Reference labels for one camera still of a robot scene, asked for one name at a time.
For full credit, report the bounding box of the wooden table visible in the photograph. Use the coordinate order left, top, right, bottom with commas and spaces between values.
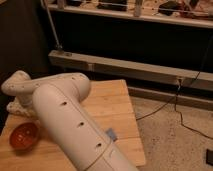
0, 80, 146, 171

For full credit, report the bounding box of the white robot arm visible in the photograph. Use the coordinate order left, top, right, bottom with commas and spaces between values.
1, 70, 138, 171

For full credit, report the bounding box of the red bowl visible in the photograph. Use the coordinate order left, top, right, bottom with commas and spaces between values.
9, 122, 39, 150

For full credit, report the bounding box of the metal pole stand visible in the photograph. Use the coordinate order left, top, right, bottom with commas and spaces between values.
42, 0, 71, 55

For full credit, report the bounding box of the black box on floor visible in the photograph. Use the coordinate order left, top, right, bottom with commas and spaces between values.
206, 149, 213, 166

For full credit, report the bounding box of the black cable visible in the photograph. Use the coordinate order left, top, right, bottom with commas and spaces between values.
135, 33, 213, 141

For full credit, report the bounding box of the white shelf with clutter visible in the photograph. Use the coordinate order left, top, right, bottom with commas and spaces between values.
40, 0, 213, 29

